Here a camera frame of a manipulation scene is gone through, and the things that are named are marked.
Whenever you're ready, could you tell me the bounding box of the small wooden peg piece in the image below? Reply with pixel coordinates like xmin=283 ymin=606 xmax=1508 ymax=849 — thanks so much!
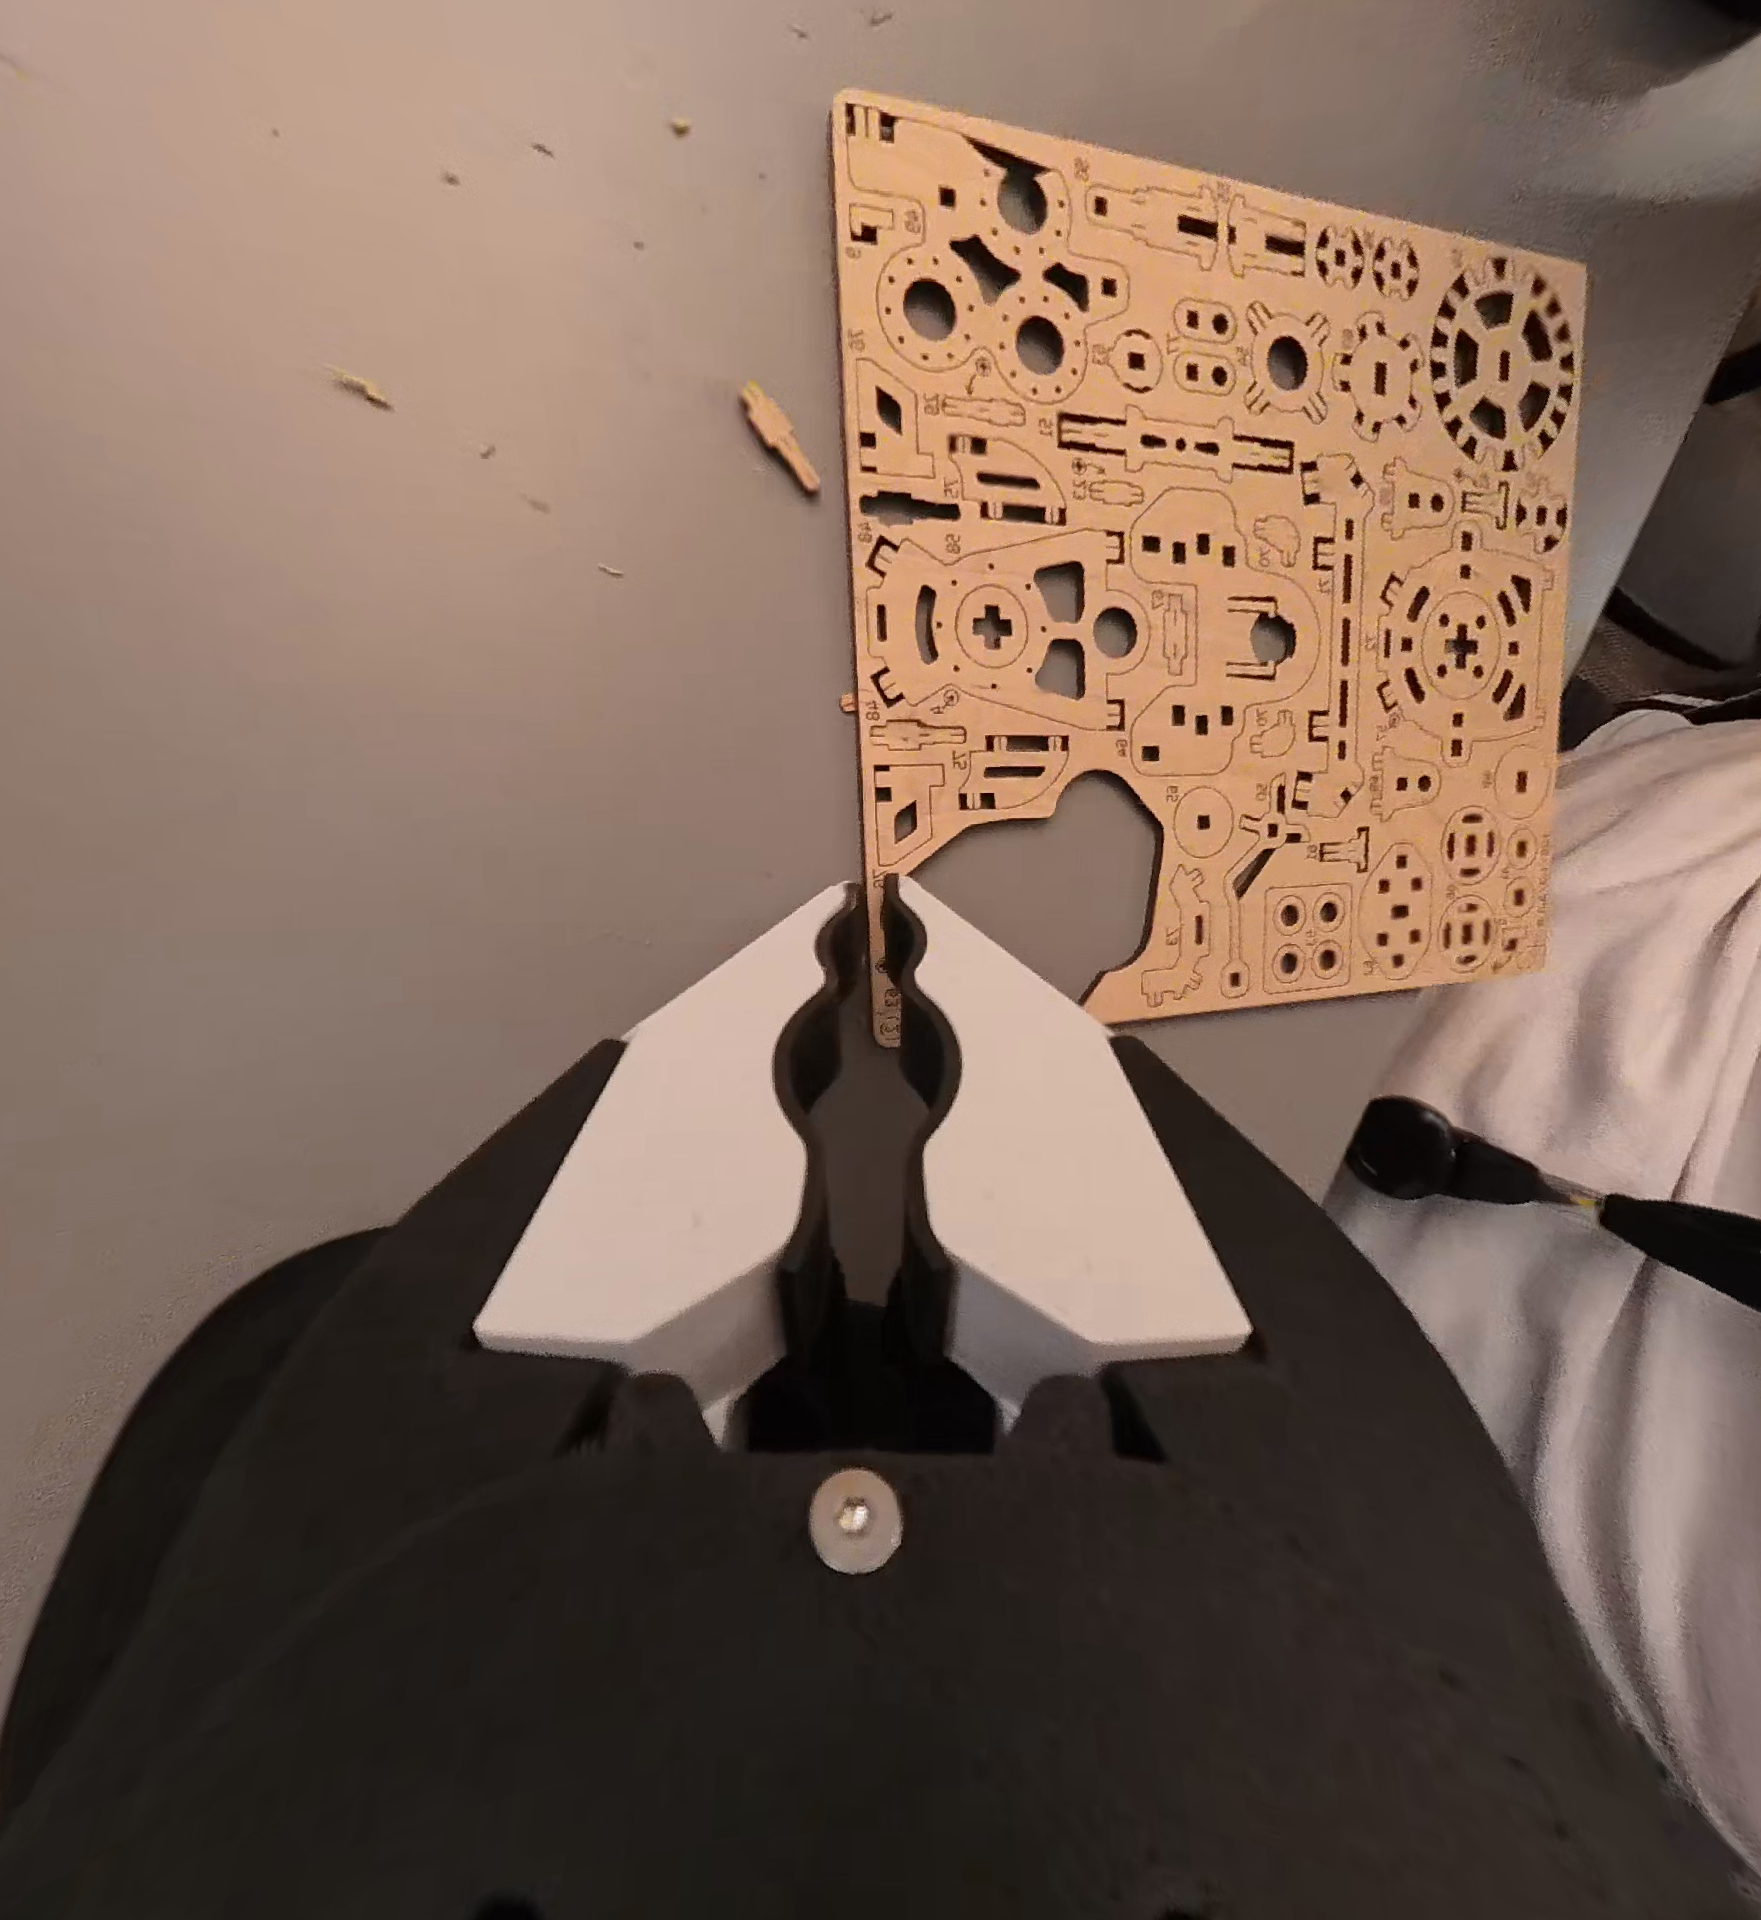
xmin=739 ymin=385 xmax=825 ymax=498

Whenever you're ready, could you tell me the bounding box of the wooden model parts sheet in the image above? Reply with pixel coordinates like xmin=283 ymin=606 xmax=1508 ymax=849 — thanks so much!
xmin=827 ymin=86 xmax=1590 ymax=1052

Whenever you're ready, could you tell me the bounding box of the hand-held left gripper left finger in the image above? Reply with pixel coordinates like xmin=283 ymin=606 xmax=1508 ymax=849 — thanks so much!
xmin=473 ymin=882 xmax=883 ymax=1452

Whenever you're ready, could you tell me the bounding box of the person in white shirt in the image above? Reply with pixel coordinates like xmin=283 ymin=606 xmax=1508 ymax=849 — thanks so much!
xmin=1331 ymin=705 xmax=1761 ymax=1920

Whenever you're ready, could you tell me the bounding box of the black lanyard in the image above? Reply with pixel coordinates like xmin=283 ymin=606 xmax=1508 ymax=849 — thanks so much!
xmin=1343 ymin=1094 xmax=1761 ymax=1330

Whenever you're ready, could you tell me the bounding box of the dark cloth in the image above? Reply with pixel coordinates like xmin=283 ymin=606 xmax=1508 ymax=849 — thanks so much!
xmin=1558 ymin=571 xmax=1761 ymax=753

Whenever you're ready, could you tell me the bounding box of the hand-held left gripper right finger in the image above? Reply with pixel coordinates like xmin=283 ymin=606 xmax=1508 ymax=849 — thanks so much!
xmin=873 ymin=874 xmax=1254 ymax=1447

